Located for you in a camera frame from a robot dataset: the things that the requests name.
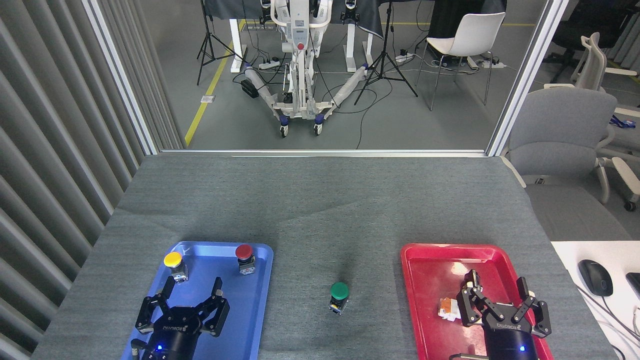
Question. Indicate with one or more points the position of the flat black device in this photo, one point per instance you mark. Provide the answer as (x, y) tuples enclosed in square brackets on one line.
[(635, 282)]

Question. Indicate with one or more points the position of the white power strip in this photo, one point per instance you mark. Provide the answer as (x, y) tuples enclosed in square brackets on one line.
[(269, 64), (492, 64), (404, 57)]

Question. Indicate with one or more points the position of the red plastic tray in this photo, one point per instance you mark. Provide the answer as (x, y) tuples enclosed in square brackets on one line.
[(430, 280)]

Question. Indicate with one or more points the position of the white chair frame with armrest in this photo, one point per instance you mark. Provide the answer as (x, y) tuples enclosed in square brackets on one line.
[(627, 175)]

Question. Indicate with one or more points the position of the white stand on wheels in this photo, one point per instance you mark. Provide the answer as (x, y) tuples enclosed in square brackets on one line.
[(300, 30)]

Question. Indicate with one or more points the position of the red push button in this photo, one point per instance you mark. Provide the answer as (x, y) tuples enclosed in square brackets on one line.
[(244, 251)]

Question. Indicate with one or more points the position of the black computer mouse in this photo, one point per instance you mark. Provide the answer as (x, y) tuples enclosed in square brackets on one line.
[(595, 277)]

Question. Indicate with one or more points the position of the white and orange switch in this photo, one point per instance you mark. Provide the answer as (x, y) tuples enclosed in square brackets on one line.
[(446, 309)]

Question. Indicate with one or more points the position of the grey office chair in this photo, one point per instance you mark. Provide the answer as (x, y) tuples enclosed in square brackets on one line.
[(560, 130)]

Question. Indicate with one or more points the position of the silver frame post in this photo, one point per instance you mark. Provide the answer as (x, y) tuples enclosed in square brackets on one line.
[(525, 75), (120, 75)]

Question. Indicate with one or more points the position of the white desk with black cloth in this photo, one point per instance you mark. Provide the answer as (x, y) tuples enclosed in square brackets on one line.
[(370, 20)]

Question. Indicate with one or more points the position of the grey ribbed partition panel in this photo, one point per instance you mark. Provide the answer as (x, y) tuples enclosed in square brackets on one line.
[(50, 150)]

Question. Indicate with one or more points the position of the black power adapter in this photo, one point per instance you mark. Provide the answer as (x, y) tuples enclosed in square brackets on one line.
[(249, 88)]

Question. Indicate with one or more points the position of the white office chair with headrest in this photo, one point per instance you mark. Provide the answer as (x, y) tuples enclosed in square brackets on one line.
[(595, 60)]

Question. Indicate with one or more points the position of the white chair with metal legs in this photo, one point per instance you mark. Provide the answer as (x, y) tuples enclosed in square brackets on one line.
[(470, 37)]

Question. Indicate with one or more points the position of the black office chair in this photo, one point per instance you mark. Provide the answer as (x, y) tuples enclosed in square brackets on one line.
[(580, 30)]

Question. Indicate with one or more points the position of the grey floor outlet plate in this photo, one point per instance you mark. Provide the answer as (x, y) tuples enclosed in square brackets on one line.
[(207, 99)]

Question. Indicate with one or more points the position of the green push button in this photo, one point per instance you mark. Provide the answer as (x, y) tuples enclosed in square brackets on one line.
[(339, 290)]

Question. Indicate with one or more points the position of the white side table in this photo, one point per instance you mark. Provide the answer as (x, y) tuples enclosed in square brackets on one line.
[(620, 255)]

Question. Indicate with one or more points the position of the blue plastic tray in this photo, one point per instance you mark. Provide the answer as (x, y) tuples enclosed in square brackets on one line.
[(245, 310)]

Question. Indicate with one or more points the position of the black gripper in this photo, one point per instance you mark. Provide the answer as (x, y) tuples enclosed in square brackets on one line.
[(172, 342), (507, 345)]

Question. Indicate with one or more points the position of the silver frame rail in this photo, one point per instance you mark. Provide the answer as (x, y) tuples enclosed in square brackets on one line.
[(325, 152)]

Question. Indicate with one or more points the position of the black tripod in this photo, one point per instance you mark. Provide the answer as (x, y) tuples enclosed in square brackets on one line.
[(384, 60), (206, 45)]

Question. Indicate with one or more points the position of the black switch with white base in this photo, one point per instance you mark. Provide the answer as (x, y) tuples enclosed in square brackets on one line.
[(473, 277)]

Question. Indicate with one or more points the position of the yellow push button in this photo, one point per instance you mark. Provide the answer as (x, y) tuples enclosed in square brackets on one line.
[(173, 259)]

